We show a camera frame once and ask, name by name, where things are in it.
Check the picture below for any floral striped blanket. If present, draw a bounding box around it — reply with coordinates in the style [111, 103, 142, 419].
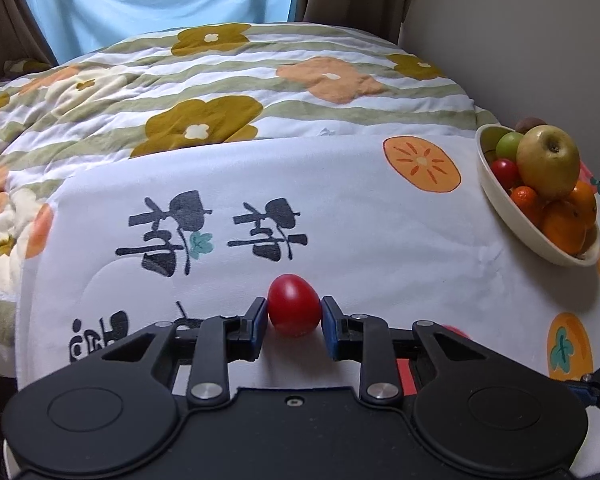
[0, 21, 502, 363]

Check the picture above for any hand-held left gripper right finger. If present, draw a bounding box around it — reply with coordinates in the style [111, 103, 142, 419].
[320, 295, 487, 404]

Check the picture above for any cream oval bowl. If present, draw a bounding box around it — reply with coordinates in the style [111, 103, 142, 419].
[474, 122, 600, 267]

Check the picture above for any brown kiwi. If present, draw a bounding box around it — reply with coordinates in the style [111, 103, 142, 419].
[514, 116, 548, 134]

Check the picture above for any yellow-green apple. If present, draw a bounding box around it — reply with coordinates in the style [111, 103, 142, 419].
[517, 124, 581, 202]

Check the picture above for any small mandarin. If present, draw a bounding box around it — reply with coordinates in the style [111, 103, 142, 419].
[509, 185, 545, 224]

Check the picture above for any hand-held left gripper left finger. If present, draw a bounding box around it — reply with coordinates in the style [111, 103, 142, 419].
[101, 297, 270, 409]

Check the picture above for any medium orange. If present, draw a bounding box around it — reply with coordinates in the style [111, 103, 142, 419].
[566, 180, 599, 231]

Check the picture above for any green plum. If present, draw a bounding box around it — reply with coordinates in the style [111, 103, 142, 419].
[495, 132, 525, 161]

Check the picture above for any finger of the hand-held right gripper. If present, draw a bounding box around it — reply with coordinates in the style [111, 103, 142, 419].
[565, 356, 600, 411]

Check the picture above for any red cherry tomato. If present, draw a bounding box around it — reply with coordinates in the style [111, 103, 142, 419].
[489, 158, 522, 189]
[267, 273, 324, 338]

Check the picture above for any white printed cloth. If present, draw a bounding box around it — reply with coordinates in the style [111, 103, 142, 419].
[16, 131, 600, 397]

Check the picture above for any large orange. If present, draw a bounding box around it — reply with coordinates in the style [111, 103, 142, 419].
[539, 199, 589, 256]

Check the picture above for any light blue curtain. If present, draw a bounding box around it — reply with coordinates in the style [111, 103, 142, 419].
[19, 0, 307, 67]

